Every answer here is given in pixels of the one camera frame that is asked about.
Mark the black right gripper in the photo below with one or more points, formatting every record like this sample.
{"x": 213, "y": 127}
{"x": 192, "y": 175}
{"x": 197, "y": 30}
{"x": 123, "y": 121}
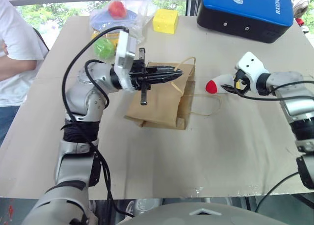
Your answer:
{"x": 241, "y": 81}

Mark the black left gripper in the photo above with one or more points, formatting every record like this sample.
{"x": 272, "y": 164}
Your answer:
{"x": 137, "y": 76}

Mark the white plush toy red tip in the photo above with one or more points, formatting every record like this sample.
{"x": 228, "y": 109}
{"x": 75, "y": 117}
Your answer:
{"x": 217, "y": 84}

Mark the brown paper bag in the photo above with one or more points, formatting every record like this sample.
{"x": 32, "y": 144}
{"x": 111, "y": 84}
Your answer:
{"x": 159, "y": 105}

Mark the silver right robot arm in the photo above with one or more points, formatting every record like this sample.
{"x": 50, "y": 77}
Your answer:
{"x": 292, "y": 100}

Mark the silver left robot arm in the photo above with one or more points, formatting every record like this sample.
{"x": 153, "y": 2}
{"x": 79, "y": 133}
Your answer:
{"x": 73, "y": 158}

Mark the yellow cheese plush toy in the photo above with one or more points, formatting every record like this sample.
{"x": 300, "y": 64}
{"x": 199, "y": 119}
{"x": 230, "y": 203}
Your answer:
{"x": 164, "y": 21}

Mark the clear plastic bag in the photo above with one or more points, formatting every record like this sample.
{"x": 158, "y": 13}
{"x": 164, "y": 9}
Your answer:
{"x": 137, "y": 16}

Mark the green plush toy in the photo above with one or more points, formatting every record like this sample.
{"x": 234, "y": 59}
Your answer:
{"x": 104, "y": 48}

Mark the blue plush toy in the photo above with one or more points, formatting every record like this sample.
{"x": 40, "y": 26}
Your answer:
{"x": 105, "y": 21}

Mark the red plush apple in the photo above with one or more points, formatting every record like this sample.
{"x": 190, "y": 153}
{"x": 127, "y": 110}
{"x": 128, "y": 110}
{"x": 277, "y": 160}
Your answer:
{"x": 117, "y": 9}

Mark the white and red plush toy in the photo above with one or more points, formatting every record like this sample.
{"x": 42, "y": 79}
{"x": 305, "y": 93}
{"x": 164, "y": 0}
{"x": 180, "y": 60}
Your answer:
{"x": 300, "y": 7}

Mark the brown cardboard table cover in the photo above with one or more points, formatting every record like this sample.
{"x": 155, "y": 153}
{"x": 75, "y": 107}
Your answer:
{"x": 220, "y": 149}

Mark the blue and black case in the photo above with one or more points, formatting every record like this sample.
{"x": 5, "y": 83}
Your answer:
{"x": 245, "y": 11}

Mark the grey robot torso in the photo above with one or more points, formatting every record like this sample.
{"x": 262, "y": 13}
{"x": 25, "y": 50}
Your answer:
{"x": 203, "y": 214}

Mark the person in white shirt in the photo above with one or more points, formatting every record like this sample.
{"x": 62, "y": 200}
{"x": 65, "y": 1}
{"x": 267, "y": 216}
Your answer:
{"x": 14, "y": 60}

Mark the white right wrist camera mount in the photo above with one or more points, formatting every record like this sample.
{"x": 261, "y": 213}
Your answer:
{"x": 251, "y": 68}

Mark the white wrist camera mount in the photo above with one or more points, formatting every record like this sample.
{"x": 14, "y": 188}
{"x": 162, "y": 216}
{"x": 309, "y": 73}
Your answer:
{"x": 123, "y": 57}
{"x": 251, "y": 68}

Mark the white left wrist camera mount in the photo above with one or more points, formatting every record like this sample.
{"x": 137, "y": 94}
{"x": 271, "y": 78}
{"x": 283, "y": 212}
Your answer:
{"x": 123, "y": 57}

